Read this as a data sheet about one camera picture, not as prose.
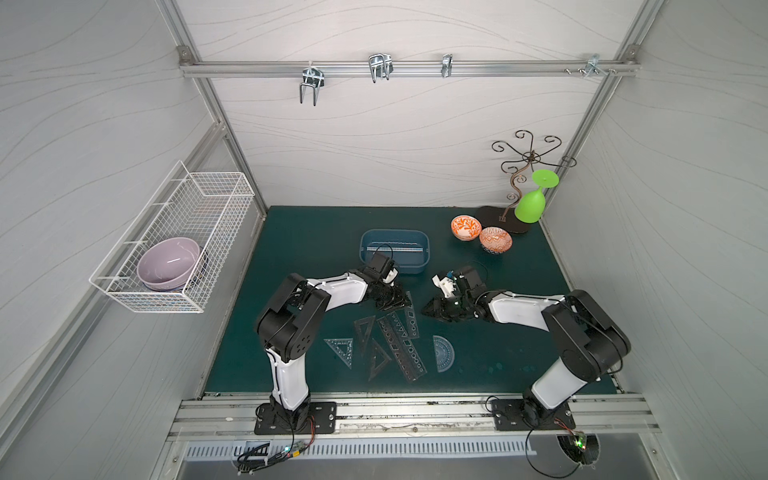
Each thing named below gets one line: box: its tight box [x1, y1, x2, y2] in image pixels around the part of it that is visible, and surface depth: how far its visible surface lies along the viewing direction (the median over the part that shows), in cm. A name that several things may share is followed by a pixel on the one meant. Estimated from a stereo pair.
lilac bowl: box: [136, 237, 201, 291], surface depth 62 cm
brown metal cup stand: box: [476, 130, 578, 234], surface depth 98 cm
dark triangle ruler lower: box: [368, 338, 392, 382], surface depth 85 cm
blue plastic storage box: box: [359, 229, 430, 274], surface depth 107 cm
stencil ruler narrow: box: [404, 290, 420, 339], surface depth 92 cm
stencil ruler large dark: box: [376, 311, 428, 383], surface depth 88 cm
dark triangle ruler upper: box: [354, 315, 376, 357], surface depth 90 cm
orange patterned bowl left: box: [450, 214, 482, 242], surface depth 113 cm
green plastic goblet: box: [515, 169, 560, 224], surface depth 92 cm
